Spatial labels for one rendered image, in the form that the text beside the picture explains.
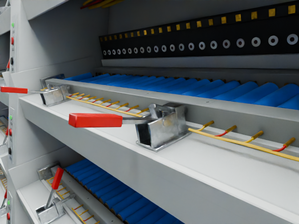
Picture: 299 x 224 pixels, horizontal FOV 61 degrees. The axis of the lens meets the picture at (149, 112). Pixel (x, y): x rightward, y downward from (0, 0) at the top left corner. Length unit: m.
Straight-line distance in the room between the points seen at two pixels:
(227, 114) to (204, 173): 0.05
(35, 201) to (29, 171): 0.09
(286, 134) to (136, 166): 0.11
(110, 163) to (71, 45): 0.41
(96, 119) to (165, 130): 0.06
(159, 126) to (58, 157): 0.47
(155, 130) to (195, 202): 0.06
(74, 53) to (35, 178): 0.30
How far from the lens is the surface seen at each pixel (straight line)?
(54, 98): 0.44
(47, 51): 0.61
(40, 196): 0.58
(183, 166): 0.18
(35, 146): 0.62
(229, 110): 0.20
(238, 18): 0.34
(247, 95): 0.24
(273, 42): 0.33
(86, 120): 0.17
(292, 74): 0.30
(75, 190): 0.51
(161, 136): 0.20
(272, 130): 0.19
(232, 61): 0.35
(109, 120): 0.18
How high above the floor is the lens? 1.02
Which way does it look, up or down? 7 degrees down
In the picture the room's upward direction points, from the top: 5 degrees clockwise
